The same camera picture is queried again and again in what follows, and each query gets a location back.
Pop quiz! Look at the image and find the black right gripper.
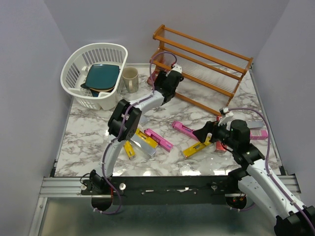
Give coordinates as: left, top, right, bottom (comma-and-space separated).
192, 117, 238, 149

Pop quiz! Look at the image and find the red Muesrgtei toothpaste box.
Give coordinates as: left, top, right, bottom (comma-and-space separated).
214, 115, 228, 154

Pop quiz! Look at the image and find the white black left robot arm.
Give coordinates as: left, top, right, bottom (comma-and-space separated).
89, 66, 184, 194

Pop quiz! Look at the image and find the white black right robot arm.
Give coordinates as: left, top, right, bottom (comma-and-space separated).
193, 119, 315, 236

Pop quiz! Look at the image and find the orange wooden shelf rack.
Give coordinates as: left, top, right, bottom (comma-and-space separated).
150, 25, 253, 116

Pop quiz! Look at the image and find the yellow Curaprox box right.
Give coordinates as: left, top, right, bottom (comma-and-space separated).
182, 137, 211, 158

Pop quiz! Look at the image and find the yellow curaprox box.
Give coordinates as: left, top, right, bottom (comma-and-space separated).
182, 137, 211, 158
124, 141, 135, 160
135, 128, 158, 148

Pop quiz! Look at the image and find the pink Curaprox box near rack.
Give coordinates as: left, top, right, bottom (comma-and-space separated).
172, 121, 198, 141

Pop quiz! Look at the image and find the beige ceramic mug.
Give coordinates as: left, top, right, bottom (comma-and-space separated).
122, 66, 139, 93

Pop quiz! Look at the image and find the pink Curaprox box centre left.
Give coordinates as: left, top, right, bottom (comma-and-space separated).
145, 128, 173, 152

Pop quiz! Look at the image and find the silver toothpaste box near basket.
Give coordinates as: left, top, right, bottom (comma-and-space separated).
139, 115, 148, 126

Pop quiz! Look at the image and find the pink Curaprox box far right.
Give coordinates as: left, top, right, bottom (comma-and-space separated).
250, 130, 268, 140

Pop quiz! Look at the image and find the silver toothpaste box left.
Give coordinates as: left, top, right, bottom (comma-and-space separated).
131, 134, 156, 157

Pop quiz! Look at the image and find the yellow Curaprox box centre left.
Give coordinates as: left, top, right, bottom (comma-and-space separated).
135, 128, 158, 148

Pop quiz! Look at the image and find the teal square plate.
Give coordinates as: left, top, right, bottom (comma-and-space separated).
85, 64, 120, 89

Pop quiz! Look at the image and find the yellow Curaprox box far left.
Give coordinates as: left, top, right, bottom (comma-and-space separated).
124, 141, 135, 160

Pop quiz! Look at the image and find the white plastic dish basket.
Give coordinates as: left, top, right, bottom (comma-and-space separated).
60, 43, 128, 110

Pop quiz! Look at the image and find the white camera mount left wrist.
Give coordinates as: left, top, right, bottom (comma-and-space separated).
171, 64, 182, 73

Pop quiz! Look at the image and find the white camera mount wrist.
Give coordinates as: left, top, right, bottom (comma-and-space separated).
171, 64, 182, 73
218, 107, 234, 126

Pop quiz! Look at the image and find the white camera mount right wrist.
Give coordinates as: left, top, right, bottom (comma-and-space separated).
218, 107, 234, 126

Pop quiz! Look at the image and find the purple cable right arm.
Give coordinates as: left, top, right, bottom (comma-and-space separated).
228, 107, 315, 236

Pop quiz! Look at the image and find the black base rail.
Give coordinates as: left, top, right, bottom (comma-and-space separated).
81, 174, 249, 208

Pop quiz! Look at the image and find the aluminium frame rail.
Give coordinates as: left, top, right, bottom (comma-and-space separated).
27, 174, 302, 236

